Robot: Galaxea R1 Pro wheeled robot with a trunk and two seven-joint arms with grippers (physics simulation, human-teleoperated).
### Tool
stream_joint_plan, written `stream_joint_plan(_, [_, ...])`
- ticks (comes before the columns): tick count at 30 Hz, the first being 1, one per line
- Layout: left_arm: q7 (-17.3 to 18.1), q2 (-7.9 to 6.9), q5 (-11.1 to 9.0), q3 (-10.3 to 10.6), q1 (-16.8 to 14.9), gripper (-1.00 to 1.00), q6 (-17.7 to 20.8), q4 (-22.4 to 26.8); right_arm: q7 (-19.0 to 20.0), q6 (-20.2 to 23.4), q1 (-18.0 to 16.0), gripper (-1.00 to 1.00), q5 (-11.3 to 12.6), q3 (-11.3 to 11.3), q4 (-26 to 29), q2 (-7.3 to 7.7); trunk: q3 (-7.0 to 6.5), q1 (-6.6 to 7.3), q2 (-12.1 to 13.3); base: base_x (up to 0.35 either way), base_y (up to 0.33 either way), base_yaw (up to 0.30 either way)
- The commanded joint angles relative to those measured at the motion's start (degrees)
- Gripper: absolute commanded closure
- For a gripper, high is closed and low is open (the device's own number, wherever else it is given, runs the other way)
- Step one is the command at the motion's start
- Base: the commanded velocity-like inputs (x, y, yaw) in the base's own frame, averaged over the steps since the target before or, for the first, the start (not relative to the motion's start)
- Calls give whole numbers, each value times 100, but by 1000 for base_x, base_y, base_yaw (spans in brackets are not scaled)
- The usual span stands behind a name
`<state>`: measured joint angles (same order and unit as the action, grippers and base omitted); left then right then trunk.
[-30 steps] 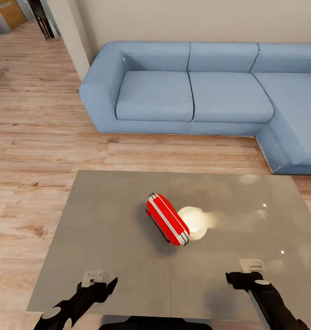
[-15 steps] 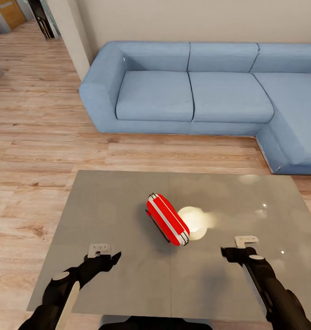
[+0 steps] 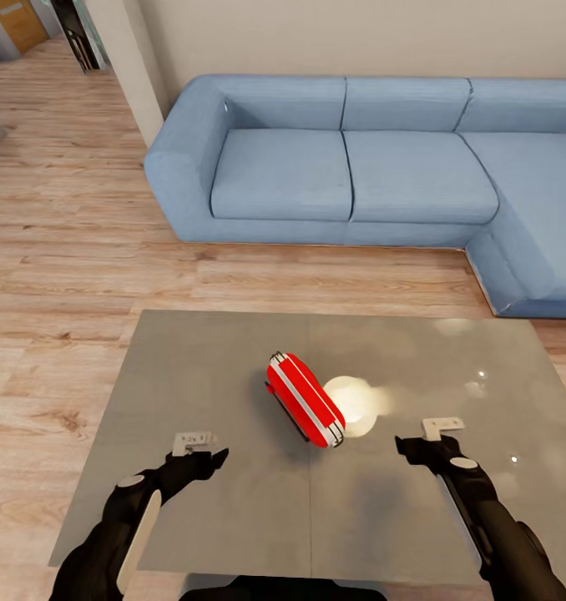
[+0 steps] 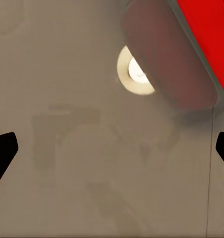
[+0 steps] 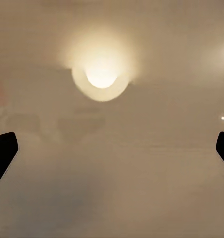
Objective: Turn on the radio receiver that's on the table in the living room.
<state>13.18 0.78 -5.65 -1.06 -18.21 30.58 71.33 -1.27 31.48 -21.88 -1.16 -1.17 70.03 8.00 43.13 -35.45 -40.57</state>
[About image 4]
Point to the coffee table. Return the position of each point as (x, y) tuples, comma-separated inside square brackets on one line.
[(116, 111)]

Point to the radio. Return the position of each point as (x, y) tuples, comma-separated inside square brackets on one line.
[(206, 20)]

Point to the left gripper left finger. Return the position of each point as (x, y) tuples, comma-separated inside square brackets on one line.
[(8, 149)]

